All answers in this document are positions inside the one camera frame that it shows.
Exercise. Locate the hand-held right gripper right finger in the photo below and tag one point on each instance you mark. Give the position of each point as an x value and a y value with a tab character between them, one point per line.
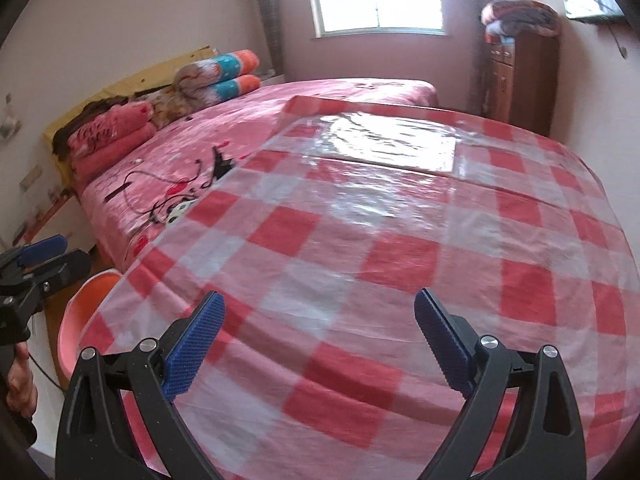
442	342

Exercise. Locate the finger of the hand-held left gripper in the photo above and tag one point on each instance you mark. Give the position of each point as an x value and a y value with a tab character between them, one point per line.
65	270
42	251

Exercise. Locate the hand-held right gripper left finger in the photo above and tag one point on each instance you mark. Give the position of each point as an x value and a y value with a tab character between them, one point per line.
192	350

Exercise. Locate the orange plastic bucket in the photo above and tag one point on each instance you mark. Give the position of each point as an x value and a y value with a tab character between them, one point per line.
80	320

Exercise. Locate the person's left hand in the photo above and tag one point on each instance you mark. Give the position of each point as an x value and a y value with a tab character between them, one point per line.
22	390

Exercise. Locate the white power strip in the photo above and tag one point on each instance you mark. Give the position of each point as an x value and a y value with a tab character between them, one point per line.
182	211

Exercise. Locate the pink folded blanket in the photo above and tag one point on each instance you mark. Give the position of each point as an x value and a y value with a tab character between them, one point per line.
110	135

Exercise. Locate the red white checkered tablecloth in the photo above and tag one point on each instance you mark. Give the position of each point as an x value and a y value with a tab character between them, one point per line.
350	240

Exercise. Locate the black charger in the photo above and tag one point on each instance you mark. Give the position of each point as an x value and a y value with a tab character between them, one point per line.
222	165

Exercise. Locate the yellow cardboard sheet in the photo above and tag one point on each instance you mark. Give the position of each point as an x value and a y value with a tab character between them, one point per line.
125	82

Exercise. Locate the yellow floral pillow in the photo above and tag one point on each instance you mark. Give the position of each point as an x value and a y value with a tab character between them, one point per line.
170	105

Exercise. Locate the pink printed bed blanket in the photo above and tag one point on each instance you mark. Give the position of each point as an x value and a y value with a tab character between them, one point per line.
240	115

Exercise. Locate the orange teal rolled quilt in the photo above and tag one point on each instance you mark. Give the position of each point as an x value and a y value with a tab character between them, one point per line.
225	75

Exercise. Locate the brown wooden cabinet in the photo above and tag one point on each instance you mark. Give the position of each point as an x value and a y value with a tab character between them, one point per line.
525	85

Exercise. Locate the grey patterned curtain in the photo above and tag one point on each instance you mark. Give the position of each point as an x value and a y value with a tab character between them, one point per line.
270	15
480	50

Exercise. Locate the folded blankets on cabinet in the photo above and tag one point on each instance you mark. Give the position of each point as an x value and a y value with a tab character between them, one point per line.
522	17

